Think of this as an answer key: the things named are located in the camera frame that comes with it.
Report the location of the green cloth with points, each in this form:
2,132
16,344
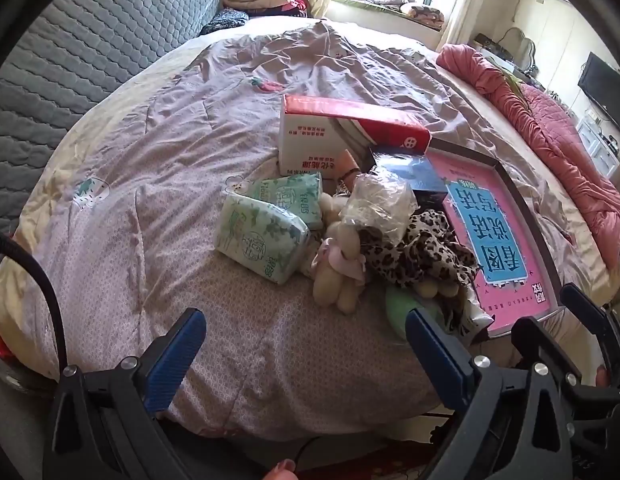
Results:
512,82

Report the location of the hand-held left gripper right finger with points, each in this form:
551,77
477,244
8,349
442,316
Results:
439,360

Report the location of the white plastic packet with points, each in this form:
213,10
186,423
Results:
477,317

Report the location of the pink framed board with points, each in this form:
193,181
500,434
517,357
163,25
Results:
533,250

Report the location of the white drawer cabinet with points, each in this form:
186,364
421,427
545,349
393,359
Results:
597,145

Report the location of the person's left hand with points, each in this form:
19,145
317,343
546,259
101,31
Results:
282,471

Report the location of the green printed tissue pack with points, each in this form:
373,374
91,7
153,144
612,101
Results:
290,192
260,240

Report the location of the patterned window seat blanket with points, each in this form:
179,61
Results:
419,12

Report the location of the red and white carton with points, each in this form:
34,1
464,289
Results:
305,135

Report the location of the white dressing table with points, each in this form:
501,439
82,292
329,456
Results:
489,47

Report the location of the green soft ball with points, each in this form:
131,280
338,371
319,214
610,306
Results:
404,310

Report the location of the dark blue box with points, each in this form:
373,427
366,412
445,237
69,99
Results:
419,175

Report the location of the grey quilted headboard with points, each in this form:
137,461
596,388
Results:
90,60

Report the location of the leopard print cloth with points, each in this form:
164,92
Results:
419,255

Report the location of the dark knit cloth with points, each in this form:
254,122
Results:
225,22

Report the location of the black television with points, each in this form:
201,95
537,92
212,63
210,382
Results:
604,85

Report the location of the pink workbook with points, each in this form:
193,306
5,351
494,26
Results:
489,200

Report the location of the vanity mirror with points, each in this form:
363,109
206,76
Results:
519,45

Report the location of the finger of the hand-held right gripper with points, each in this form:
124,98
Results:
534,342
589,310

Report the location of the clear plastic bag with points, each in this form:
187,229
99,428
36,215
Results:
379,200

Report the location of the cream bed sheet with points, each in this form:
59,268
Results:
582,250

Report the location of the red cloth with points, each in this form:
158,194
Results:
1,347

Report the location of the cream plush rabbit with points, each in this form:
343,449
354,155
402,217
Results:
340,245

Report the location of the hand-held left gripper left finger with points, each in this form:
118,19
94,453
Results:
175,360

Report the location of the pink quilt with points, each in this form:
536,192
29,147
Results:
554,125

